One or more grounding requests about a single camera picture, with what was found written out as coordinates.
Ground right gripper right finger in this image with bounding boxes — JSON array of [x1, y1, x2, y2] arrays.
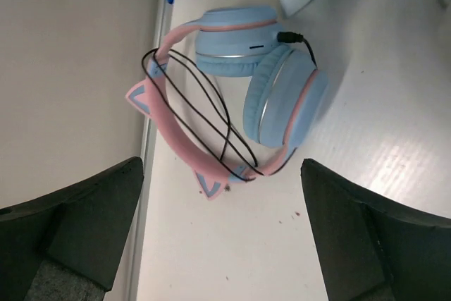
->
[[301, 159, 450, 300]]

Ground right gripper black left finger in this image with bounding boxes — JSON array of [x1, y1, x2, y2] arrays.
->
[[1, 156, 144, 300]]

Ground blue pink cat-ear headphones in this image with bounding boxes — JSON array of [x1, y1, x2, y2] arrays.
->
[[126, 6, 328, 199]]

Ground aluminium frame rail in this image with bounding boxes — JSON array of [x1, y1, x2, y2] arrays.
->
[[127, 0, 172, 300]]

